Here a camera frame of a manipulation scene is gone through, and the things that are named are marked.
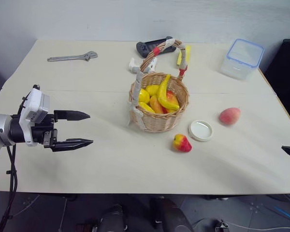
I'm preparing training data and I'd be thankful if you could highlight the red and yellow apple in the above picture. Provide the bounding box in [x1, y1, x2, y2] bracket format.
[172, 133, 192, 153]

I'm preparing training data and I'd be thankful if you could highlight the dark rounded shape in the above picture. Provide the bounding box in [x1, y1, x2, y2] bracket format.
[97, 204, 127, 232]

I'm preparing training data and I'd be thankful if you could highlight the round yellow lemon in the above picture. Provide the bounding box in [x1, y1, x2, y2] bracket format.
[138, 89, 151, 103]

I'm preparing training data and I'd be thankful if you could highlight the pink mango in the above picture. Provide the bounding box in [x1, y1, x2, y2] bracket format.
[219, 107, 242, 126]

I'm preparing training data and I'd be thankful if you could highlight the blue floor cable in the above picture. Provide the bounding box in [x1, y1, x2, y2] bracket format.
[273, 206, 290, 225]

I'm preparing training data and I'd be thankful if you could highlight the clear container with blue lid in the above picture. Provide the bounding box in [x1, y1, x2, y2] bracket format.
[219, 38, 265, 81]

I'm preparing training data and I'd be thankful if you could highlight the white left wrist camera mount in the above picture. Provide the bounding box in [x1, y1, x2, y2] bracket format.
[18, 87, 50, 148]

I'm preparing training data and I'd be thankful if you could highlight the black handheld game console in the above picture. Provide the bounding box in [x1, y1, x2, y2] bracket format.
[136, 36, 177, 59]

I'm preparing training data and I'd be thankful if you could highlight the white plastic gadget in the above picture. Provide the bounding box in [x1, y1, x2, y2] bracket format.
[128, 58, 159, 74]

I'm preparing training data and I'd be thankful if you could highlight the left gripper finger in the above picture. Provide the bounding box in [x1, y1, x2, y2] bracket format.
[50, 138, 94, 153]
[53, 110, 91, 122]

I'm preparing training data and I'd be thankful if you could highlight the silver adjustable wrench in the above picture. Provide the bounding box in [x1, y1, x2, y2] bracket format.
[47, 50, 98, 63]

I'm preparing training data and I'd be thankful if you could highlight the yellow flat sponge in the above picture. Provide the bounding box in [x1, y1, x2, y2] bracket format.
[176, 45, 192, 66]

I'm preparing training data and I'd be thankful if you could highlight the black chair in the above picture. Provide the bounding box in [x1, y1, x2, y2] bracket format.
[264, 38, 290, 120]

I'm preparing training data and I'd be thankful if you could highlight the white floor cable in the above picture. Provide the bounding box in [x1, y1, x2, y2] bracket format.
[190, 209, 290, 232]

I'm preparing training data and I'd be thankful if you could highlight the red yellow peach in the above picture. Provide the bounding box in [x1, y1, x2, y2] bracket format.
[165, 90, 178, 104]

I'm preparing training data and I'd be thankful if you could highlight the orange mango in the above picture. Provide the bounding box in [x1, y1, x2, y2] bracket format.
[149, 95, 165, 115]

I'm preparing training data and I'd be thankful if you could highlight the wicker basket with taped handle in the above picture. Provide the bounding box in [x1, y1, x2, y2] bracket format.
[128, 38, 190, 133]

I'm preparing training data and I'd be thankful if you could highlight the white round jar lid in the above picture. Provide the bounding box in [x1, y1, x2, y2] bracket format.
[188, 119, 214, 142]

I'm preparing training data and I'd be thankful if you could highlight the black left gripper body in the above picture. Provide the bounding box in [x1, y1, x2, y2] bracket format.
[31, 113, 58, 148]

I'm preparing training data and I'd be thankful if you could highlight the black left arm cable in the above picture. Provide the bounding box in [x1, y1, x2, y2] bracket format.
[0, 144, 19, 232]

